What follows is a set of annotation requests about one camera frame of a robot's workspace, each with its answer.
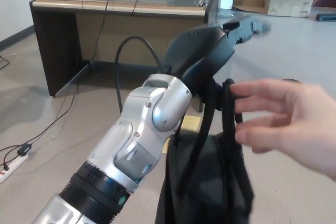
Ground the clear plastic wrap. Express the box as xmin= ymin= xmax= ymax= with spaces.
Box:
xmin=219 ymin=8 xmax=243 ymax=19

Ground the dark wooden desk tan top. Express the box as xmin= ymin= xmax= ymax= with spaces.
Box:
xmin=28 ymin=0 xmax=224 ymax=113

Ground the white power strip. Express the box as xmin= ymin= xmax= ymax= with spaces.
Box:
xmin=0 ymin=153 xmax=29 ymax=183

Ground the long black power cable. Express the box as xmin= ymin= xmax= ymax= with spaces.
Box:
xmin=26 ymin=0 xmax=113 ymax=148

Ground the black lunchbag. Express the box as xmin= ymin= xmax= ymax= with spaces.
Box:
xmin=154 ymin=78 xmax=256 ymax=224

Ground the dark blue flat object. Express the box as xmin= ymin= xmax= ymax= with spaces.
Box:
xmin=316 ymin=13 xmax=336 ymax=23

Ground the black power adapter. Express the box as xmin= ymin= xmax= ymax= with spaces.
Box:
xmin=17 ymin=142 xmax=34 ymax=156

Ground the person's bare hand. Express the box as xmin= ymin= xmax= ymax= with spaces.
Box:
xmin=230 ymin=78 xmax=336 ymax=180

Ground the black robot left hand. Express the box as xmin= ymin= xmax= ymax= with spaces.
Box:
xmin=162 ymin=17 xmax=272 ymax=112

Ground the white floor cable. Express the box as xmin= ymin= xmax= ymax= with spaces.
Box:
xmin=0 ymin=52 xmax=17 ymax=70

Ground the yellow paper sheet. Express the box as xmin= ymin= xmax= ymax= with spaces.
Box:
xmin=162 ymin=115 xmax=203 ymax=154

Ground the flat cardboard sheet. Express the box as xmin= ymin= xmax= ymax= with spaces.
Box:
xmin=232 ymin=0 xmax=266 ymax=14

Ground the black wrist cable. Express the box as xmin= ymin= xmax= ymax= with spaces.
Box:
xmin=114 ymin=36 xmax=172 ymax=113

